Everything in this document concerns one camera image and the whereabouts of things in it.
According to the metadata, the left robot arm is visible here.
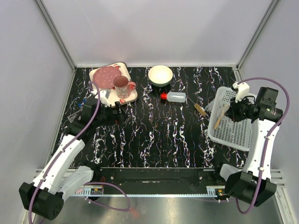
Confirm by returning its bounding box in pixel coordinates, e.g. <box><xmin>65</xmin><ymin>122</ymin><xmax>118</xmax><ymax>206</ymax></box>
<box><xmin>19</xmin><ymin>99</ymin><xmax>128</xmax><ymax>223</ymax></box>

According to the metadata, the white green bowl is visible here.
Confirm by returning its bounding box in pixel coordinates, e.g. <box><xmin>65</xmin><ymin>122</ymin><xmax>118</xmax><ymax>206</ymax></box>
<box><xmin>148</xmin><ymin>65</ymin><xmax>173</xmax><ymax>87</ymax></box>

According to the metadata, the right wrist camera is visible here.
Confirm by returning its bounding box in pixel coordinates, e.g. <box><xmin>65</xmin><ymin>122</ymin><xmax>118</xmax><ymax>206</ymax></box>
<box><xmin>233</xmin><ymin>82</ymin><xmax>249</xmax><ymax>103</ymax></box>

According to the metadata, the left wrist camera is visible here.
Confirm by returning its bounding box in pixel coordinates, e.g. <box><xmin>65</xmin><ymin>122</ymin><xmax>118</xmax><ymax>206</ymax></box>
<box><xmin>91</xmin><ymin>89</ymin><xmax>111</xmax><ymax>107</ymax></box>

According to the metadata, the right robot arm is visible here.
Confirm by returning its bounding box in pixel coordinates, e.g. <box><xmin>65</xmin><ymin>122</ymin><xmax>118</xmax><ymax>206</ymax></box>
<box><xmin>212</xmin><ymin>87</ymin><xmax>283</xmax><ymax>207</ymax></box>

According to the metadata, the pink patterned mug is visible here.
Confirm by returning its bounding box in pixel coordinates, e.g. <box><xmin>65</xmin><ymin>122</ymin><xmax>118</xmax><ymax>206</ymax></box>
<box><xmin>114</xmin><ymin>76</ymin><xmax>136</xmax><ymax>98</ymax></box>

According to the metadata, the pink dotted plate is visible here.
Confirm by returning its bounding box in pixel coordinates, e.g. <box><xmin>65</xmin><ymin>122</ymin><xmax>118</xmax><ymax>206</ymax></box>
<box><xmin>93</xmin><ymin>66</ymin><xmax>122</xmax><ymax>89</ymax></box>

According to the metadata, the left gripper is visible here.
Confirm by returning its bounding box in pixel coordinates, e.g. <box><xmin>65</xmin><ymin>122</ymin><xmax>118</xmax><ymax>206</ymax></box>
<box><xmin>93</xmin><ymin>101</ymin><xmax>128</xmax><ymax>127</ymax></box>

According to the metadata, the clear test tube rack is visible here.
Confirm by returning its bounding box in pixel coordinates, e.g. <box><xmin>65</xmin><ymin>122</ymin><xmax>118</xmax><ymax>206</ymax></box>
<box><xmin>67</xmin><ymin>110</ymin><xmax>82</xmax><ymax>123</ymax></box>

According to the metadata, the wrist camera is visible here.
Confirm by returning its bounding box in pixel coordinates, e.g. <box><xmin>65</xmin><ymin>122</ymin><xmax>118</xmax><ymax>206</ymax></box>
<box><xmin>233</xmin><ymin>82</ymin><xmax>249</xmax><ymax>103</ymax></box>
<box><xmin>91</xmin><ymin>89</ymin><xmax>111</xmax><ymax>107</ymax></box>

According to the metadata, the white plastic basket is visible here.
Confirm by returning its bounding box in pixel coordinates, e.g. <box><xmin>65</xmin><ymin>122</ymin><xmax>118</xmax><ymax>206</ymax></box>
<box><xmin>207</xmin><ymin>87</ymin><xmax>252</xmax><ymax>152</ymax></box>

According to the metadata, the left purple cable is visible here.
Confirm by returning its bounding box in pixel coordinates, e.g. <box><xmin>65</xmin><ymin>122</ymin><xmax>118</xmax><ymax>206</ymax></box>
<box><xmin>28</xmin><ymin>81</ymin><xmax>131</xmax><ymax>224</ymax></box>

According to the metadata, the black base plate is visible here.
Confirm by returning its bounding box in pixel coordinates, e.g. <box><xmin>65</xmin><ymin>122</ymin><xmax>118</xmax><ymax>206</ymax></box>
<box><xmin>92</xmin><ymin>168</ymin><xmax>226</xmax><ymax>196</ymax></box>

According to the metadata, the red cap wash bottle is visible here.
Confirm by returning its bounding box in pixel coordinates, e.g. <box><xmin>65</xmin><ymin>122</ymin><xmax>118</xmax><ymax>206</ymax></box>
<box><xmin>160</xmin><ymin>92</ymin><xmax>186</xmax><ymax>103</ymax></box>

